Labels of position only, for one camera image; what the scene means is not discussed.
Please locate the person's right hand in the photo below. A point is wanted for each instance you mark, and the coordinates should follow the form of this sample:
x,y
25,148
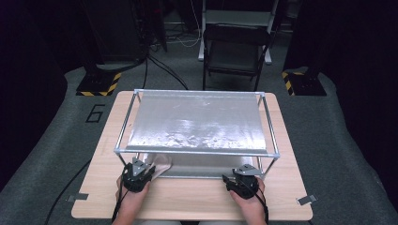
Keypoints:
x,y
248,206

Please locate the black yellow-striped stand base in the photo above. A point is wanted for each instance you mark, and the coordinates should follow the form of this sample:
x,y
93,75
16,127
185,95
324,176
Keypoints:
x,y
98,84
305,84

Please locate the two-tier silver metal shelf rack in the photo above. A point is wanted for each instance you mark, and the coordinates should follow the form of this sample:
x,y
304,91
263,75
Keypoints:
x,y
197,125

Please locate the dark cabinet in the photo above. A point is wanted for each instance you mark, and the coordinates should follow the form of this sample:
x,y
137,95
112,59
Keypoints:
x,y
115,28

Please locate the person's light trousers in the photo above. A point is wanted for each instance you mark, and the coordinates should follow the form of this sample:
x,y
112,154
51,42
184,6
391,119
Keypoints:
x,y
187,223

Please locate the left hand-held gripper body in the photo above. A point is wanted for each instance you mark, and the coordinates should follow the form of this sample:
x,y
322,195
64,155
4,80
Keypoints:
x,y
134,181

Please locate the person's left hand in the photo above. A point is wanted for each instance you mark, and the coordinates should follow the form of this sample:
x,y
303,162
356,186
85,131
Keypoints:
x,y
133,200

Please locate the grey tape strip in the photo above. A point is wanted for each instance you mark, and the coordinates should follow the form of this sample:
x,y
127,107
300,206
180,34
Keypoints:
x,y
78,197
307,199

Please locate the black folding chair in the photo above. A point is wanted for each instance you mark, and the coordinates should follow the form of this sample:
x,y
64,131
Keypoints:
x,y
234,50

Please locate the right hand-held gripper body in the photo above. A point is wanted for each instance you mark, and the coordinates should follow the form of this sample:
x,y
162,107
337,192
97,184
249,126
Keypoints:
x,y
244,187

